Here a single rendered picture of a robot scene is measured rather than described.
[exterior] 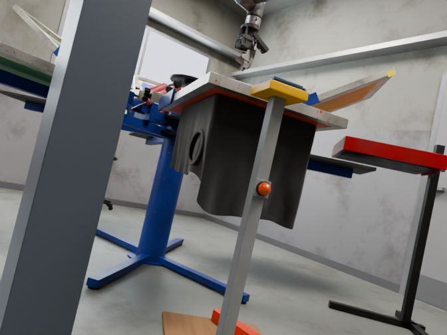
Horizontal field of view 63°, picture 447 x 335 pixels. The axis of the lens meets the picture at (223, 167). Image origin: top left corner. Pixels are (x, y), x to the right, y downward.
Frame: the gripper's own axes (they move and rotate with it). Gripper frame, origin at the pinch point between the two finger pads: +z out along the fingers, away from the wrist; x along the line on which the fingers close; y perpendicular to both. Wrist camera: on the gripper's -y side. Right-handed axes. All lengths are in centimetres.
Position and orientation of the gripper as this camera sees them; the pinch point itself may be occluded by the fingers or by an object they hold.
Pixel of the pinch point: (246, 68)
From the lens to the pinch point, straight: 183.9
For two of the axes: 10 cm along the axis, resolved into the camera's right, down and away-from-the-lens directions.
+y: -8.8, -2.2, -4.2
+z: -2.2, 9.7, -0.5
